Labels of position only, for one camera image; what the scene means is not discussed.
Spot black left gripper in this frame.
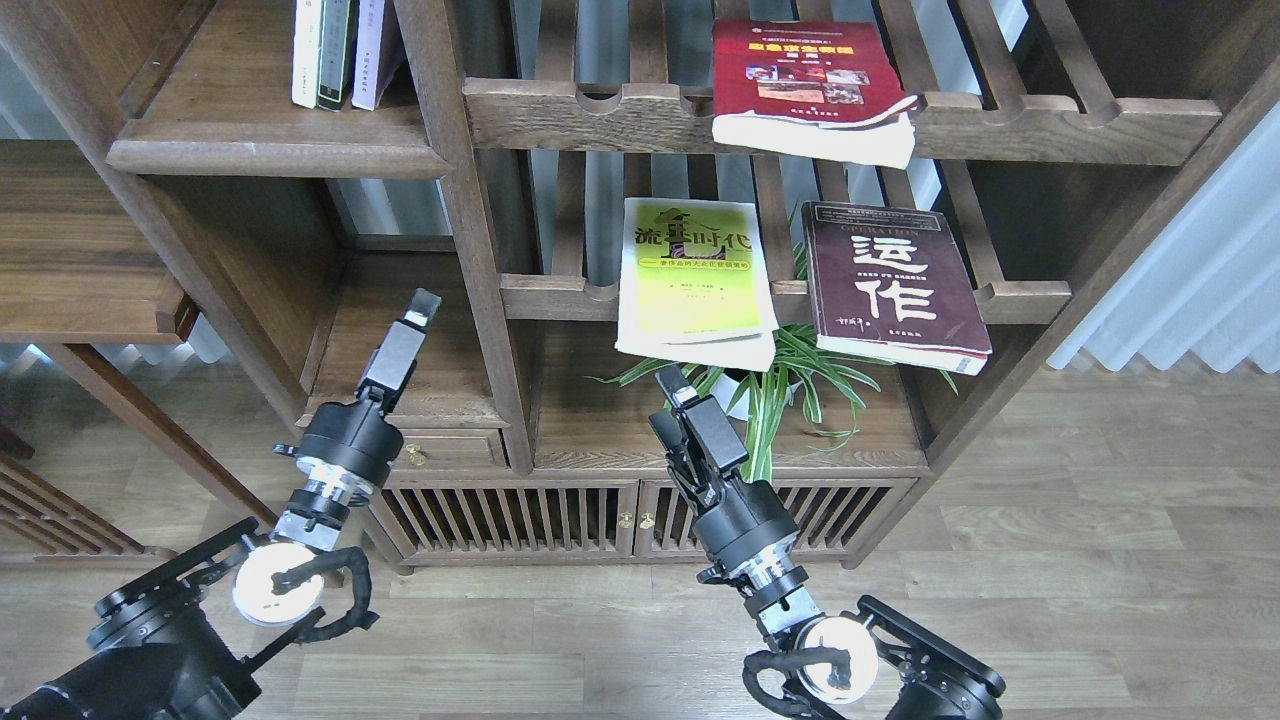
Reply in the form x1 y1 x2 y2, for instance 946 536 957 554
273 290 442 495

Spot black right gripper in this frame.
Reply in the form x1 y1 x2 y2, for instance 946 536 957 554
649 365 797 579

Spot yellow green book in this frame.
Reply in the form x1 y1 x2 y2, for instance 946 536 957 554
614 197 780 372

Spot dark maroon book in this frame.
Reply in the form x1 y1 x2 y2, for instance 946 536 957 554
801 201 992 375

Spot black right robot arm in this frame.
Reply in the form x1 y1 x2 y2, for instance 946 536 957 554
650 365 1006 719

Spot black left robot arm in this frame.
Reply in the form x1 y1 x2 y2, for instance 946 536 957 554
3 290 442 719

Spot white plant pot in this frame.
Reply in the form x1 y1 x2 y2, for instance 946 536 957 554
710 368 803 423

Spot brass cabinet door knobs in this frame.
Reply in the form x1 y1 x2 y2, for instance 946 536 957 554
617 512 657 530

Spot green spider plant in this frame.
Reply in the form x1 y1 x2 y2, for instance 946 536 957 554
590 210 959 486

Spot dark wooden bookshelf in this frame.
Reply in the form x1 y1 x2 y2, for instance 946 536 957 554
0 0 1280 577

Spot lavender upright book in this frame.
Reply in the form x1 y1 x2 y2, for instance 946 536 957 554
351 1 404 111

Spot dark green upright book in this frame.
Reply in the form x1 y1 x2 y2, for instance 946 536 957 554
317 0 358 111

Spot white upright book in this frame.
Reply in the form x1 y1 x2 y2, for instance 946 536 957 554
291 0 324 109

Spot red book with photos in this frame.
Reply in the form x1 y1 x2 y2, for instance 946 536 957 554
710 18 918 169

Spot white curtain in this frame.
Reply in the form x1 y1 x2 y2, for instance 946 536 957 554
1048 109 1279 373

